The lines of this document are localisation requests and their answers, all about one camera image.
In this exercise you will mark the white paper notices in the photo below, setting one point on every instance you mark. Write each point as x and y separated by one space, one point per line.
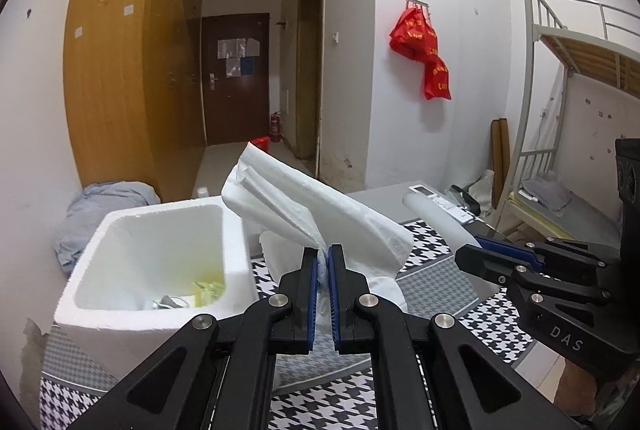
232 53

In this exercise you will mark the metal wall hook rack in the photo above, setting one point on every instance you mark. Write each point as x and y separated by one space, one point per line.
417 1

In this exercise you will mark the person's right hand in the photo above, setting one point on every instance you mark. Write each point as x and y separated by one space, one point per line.
577 385

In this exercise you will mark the dark brown door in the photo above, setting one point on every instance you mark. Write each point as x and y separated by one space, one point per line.
235 110

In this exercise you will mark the grey folded cloth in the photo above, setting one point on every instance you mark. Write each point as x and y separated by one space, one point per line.
547 191

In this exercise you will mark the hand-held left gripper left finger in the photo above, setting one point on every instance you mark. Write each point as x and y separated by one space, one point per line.
313 310

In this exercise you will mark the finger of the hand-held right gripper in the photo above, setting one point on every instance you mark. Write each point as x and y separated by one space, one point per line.
485 262
505 249

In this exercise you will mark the wooden side door frame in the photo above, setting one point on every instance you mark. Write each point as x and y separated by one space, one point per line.
310 75

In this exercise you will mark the houndstooth table cloth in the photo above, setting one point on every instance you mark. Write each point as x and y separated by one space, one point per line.
440 290

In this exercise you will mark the white paper tissue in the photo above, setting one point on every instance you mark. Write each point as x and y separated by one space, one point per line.
310 205

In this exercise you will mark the red plastic bags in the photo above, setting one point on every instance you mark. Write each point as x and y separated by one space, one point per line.
422 45

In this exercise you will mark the white remote control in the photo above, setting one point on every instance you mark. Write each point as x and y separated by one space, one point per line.
435 195

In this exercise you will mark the blue paper notice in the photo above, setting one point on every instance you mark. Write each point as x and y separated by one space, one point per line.
247 65

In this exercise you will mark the metal bunk bed frame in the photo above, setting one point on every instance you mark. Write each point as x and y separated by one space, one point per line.
530 85

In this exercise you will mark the light blue cloth bundle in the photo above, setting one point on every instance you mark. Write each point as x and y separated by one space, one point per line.
100 215

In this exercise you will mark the red fire extinguisher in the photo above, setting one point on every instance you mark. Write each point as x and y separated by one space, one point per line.
276 128

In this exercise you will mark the wooden wardrobe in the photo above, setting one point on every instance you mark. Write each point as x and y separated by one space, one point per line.
120 60

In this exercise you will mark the white foam box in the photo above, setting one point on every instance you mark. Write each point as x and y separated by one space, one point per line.
150 335

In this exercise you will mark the red plastic basin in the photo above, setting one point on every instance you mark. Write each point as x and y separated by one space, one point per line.
260 144

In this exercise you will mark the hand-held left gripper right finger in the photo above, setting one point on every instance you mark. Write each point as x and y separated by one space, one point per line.
336 310

